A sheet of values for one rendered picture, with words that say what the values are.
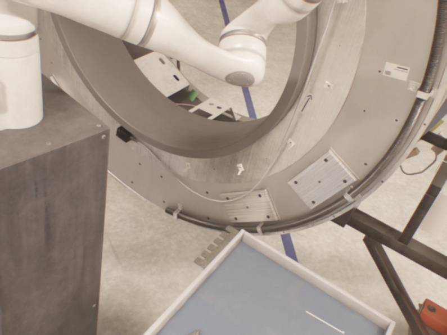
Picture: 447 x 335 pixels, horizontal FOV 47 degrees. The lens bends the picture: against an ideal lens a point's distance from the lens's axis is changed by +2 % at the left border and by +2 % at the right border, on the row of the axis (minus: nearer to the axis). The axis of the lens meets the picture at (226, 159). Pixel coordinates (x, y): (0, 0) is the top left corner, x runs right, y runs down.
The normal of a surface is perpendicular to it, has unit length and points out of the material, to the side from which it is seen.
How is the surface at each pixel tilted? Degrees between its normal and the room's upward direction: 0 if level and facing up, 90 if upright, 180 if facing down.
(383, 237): 90
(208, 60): 104
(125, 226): 0
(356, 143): 90
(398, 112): 90
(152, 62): 27
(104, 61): 42
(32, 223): 90
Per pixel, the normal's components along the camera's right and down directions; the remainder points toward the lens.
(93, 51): 0.74, -0.18
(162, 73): 0.55, -0.50
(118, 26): 0.03, 0.81
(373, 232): -0.53, 0.44
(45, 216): 0.72, 0.53
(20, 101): 0.52, 0.60
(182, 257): 0.18, -0.77
